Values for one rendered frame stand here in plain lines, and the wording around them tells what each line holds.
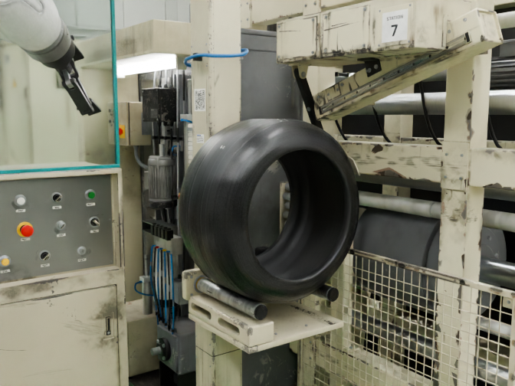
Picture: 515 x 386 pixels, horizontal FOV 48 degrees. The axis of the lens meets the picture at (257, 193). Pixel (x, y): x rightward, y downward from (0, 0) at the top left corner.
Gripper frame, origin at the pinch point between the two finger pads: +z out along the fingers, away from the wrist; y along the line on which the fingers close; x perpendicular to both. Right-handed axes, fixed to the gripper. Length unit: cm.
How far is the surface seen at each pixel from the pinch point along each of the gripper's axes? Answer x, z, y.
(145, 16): 27, 941, 569
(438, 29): -91, 27, -6
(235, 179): -24.7, 31.1, -25.2
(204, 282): -4, 69, -45
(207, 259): -9, 44, -41
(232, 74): -36, 61, 16
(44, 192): 38, 71, 3
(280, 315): -24, 73, -64
